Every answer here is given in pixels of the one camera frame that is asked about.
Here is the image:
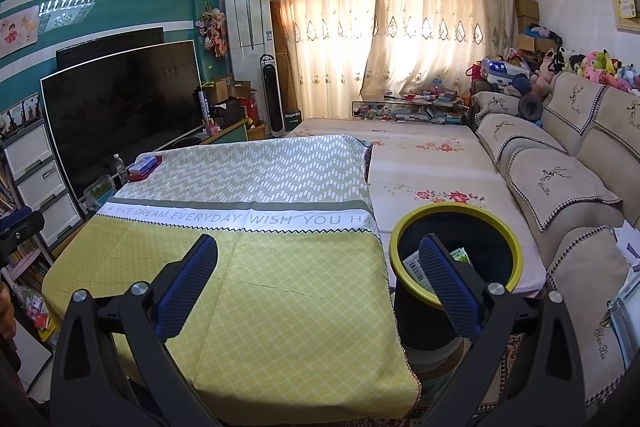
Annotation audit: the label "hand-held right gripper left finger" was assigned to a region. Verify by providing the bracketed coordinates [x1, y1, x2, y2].
[50, 233, 221, 427]

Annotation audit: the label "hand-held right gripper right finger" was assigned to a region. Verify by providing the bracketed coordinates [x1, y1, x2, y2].
[417, 234, 586, 427]

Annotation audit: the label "green white carton box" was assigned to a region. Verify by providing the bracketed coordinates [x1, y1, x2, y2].
[402, 252, 436, 293]

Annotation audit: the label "black bin with yellow rim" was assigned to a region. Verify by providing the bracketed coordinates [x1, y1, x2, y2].
[389, 203, 525, 353]

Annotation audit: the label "person's left hand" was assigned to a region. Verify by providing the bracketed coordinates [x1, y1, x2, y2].
[0, 282, 17, 340]

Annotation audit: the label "bookshelf with books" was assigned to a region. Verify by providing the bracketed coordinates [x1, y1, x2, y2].
[0, 167, 56, 288]

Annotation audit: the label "white plastic drawer cabinet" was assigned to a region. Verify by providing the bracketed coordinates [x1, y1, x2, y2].
[2, 119, 83, 250]

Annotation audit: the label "colourful packets on floor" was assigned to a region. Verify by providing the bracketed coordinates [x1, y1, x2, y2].
[12, 284, 61, 343]

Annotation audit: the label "yellow green patterned tablecloth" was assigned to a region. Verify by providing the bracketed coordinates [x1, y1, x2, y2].
[41, 134, 421, 423]

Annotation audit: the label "row of photo prints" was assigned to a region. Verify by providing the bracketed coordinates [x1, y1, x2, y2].
[0, 93, 41, 132]

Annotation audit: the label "red and blue book stack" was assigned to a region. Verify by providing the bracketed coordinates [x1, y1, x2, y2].
[127, 154, 163, 182]

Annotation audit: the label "floral floor mat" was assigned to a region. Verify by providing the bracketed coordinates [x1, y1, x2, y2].
[285, 117, 551, 295]

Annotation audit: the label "large curved black television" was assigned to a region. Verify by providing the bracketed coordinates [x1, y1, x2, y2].
[40, 39, 203, 202]

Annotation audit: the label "beige covered sofa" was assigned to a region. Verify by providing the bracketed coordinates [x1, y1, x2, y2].
[470, 72, 640, 408]

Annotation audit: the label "black box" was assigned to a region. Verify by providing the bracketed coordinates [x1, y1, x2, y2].
[215, 99, 248, 128]

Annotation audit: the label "cluttered glass coffee table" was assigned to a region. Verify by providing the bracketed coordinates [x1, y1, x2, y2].
[351, 92, 471, 125]

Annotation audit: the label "black tube white lettering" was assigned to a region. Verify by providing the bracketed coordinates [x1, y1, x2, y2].
[194, 87, 215, 122]

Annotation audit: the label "clear plastic bag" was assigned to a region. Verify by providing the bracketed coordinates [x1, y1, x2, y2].
[607, 277, 640, 370]

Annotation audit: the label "red fire extinguisher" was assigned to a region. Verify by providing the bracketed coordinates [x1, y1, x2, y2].
[245, 89, 261, 128]

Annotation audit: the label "open cardboard boxes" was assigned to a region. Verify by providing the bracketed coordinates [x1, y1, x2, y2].
[202, 77, 253, 105]

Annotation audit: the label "small black television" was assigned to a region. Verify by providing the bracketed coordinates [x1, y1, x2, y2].
[56, 27, 166, 70]

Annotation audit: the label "black white tower fan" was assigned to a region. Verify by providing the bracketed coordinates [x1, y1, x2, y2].
[260, 54, 282, 138]

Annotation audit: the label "blue star print bag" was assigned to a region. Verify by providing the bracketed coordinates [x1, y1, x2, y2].
[480, 59, 531, 88]

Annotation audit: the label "hanging flower decoration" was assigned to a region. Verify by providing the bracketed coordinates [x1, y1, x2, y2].
[196, 7, 230, 58]

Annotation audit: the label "white standing air conditioner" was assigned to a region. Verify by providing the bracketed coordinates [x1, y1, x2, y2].
[224, 0, 281, 138]

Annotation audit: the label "pile of plush toys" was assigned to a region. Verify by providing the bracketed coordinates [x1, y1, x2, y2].
[530, 47, 640, 95]

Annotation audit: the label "cream embroidered curtain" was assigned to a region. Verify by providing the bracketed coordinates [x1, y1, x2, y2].
[262, 0, 388, 120]
[360, 0, 516, 102]

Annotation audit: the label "stack of cardboard boxes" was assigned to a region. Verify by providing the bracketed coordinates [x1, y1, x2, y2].
[515, 0, 558, 52]

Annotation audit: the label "cartoon wall poster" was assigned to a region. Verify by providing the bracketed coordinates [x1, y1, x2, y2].
[0, 4, 41, 58]

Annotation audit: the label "sparkling wall decoration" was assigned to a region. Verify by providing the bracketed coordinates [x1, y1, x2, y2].
[39, 0, 97, 32]

